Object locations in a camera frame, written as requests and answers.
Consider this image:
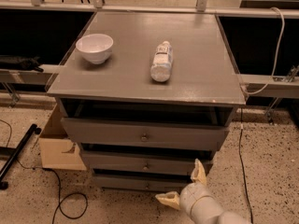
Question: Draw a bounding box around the grey drawer cabinet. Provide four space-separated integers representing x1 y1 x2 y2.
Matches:
46 10 247 196

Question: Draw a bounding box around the grey top drawer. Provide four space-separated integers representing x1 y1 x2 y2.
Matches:
61 118 229 151

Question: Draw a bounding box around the white bowl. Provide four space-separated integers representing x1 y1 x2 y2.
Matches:
76 34 114 64

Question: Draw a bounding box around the black floor cable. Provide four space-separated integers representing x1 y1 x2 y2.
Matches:
237 107 254 224
0 119 89 224

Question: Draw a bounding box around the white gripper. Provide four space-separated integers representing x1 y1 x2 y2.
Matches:
155 159 217 217

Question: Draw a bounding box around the cardboard box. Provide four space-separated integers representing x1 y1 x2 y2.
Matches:
38 105 87 171

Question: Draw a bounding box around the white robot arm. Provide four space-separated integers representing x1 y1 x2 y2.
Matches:
155 159 251 224

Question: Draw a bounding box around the black floor cable left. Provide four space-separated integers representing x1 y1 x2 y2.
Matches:
0 119 89 224

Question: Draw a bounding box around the black floor cable right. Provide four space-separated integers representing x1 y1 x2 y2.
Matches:
237 107 254 224

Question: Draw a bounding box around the white cable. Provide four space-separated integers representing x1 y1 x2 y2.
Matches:
240 7 286 96

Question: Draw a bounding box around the black object on rail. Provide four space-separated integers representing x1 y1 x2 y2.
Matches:
0 55 43 72

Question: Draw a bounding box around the clear plastic bottle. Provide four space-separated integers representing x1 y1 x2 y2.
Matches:
150 41 173 82

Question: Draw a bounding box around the black metal stand leg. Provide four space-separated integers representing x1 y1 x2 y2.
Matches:
0 124 39 190

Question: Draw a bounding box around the metal rail frame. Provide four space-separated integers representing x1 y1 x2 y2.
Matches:
1 0 299 118

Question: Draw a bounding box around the grey bottom drawer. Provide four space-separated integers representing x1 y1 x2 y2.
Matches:
93 175 192 192

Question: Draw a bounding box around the grey drawer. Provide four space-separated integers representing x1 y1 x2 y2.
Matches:
93 175 192 192
81 148 212 175
61 118 229 151

